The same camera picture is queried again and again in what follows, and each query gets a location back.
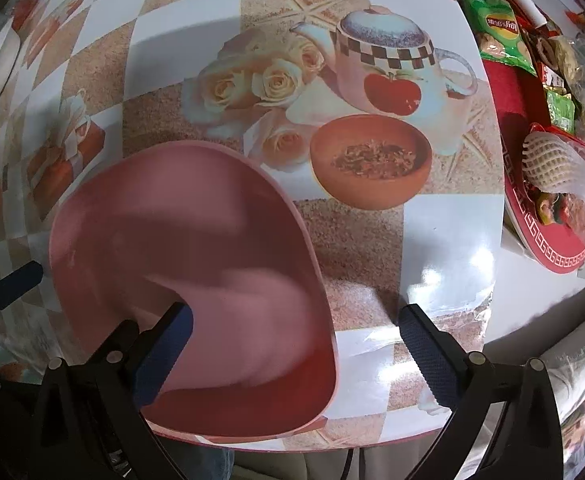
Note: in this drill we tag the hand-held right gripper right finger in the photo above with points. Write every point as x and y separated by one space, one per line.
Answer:
430 355

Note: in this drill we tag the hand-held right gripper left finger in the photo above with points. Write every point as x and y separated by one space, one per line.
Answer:
165 360

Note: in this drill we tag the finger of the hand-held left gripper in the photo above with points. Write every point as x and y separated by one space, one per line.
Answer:
17 282
120 337

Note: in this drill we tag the pink bowl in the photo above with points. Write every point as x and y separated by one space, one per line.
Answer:
172 240

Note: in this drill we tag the person's left leg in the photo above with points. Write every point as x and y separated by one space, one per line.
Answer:
212 465

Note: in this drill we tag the light sofa cushion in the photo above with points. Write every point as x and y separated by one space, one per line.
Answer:
572 360

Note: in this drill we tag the fruit in white foam net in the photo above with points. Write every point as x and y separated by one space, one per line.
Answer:
552 160

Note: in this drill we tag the red snack tray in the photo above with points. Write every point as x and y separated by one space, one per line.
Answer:
510 90

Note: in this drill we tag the green candy packet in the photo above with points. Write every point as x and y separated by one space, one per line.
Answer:
561 110

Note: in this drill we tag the printed checkered tablecloth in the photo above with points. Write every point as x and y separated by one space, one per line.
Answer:
187 30

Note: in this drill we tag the green chip bag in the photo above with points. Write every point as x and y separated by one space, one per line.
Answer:
497 25

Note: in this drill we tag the white and red tube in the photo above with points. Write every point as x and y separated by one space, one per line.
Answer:
527 7

